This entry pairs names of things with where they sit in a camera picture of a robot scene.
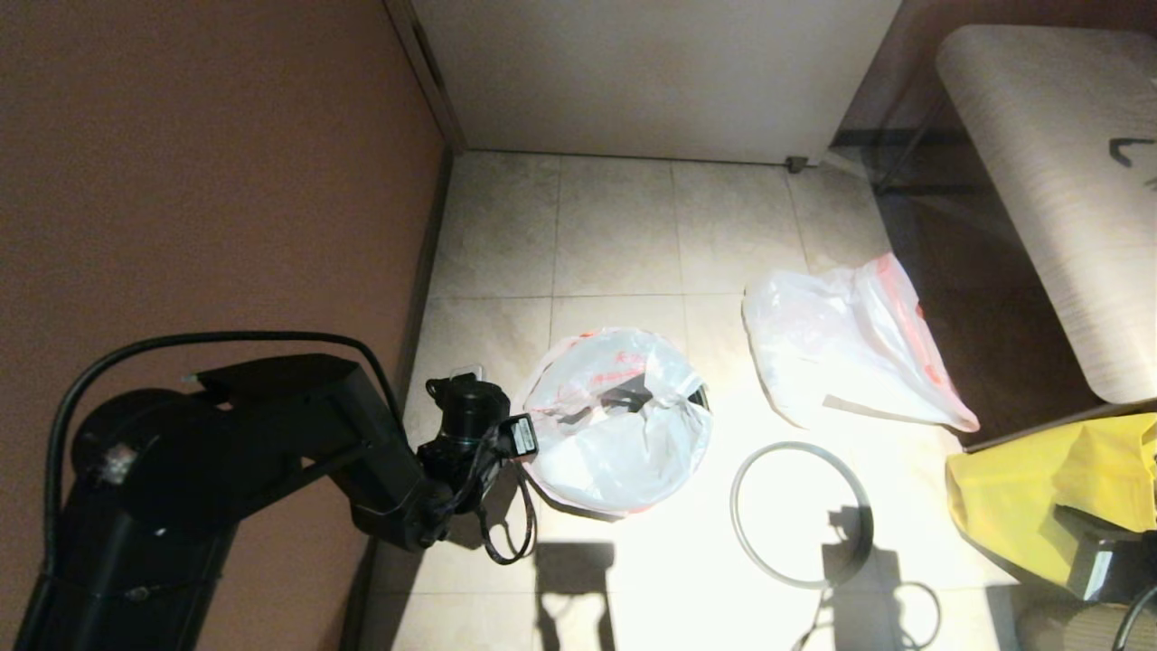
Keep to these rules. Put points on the white door panel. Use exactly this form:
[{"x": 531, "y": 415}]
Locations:
[{"x": 651, "y": 81}]

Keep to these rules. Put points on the black metal table frame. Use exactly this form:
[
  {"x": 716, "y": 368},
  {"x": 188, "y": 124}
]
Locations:
[{"x": 915, "y": 143}]

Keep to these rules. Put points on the yellow plastic bag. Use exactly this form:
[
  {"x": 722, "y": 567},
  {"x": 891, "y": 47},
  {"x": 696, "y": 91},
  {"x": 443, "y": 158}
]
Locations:
[{"x": 1021, "y": 506}]

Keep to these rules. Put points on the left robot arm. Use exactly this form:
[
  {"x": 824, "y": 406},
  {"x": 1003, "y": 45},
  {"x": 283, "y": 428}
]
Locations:
[{"x": 226, "y": 452}]

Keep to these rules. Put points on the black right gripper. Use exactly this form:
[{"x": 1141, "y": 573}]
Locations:
[{"x": 1107, "y": 561}]

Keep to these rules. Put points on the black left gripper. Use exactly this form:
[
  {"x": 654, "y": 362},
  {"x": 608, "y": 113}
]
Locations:
[{"x": 470, "y": 457}]

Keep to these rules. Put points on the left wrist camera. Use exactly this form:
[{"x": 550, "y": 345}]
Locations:
[{"x": 465, "y": 372}]

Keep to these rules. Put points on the black trash bin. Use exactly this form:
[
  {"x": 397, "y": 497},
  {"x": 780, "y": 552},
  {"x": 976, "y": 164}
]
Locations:
[{"x": 633, "y": 398}]

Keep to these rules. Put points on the dark door frame post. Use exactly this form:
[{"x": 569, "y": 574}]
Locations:
[{"x": 425, "y": 54}]

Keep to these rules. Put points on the small black door stop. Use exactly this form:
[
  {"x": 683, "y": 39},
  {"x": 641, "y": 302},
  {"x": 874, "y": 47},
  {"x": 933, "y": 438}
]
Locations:
[{"x": 795, "y": 164}]

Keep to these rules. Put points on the beige wood-grain table top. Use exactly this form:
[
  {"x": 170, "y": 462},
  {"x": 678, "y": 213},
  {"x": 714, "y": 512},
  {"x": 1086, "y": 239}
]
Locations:
[{"x": 1058, "y": 181}]

